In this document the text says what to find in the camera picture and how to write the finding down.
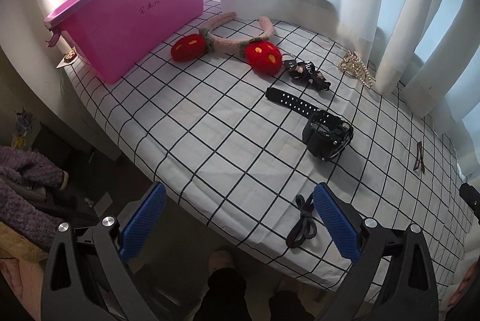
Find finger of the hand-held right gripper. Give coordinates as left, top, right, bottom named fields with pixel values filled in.
left=459, top=183, right=480, bottom=226

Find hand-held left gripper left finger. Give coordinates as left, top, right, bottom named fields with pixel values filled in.
left=40, top=181, right=167, bottom=321

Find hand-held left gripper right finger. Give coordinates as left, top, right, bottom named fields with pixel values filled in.
left=312, top=183, right=439, bottom=321

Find black and blue hair tie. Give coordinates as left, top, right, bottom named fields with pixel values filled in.
left=286, top=193, right=319, bottom=248

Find black wrist watch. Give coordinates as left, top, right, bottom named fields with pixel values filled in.
left=265, top=87, right=354, bottom=162

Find black printed strap keychain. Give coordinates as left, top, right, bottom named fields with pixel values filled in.
left=281, top=52, right=332, bottom=92

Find pink strawberry headband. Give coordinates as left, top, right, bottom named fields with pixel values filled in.
left=170, top=11, right=282, bottom=74

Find pink plastic storage box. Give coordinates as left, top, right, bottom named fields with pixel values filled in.
left=43, top=0, right=213, bottom=85

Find person's right hand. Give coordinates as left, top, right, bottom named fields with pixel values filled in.
left=452, top=261, right=480, bottom=307

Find brown hair clip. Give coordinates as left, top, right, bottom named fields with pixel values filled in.
left=412, top=142, right=426, bottom=172

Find person's left slipper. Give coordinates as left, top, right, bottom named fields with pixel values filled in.
left=208, top=249, right=237, bottom=271

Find person's black trousers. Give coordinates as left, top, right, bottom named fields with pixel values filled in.
left=204, top=266, right=314, bottom=321

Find white checked tablecloth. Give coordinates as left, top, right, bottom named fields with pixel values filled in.
left=62, top=0, right=475, bottom=301

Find purple fleece garment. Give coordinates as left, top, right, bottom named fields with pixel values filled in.
left=0, top=145, right=71, bottom=250

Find gold hair claw clip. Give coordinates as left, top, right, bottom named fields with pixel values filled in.
left=337, top=50, right=374, bottom=90

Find small white card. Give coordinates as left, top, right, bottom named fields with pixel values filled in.
left=56, top=48, right=78, bottom=69

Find cream curtain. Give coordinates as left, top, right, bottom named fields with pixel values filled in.
left=337, top=0, right=480, bottom=134

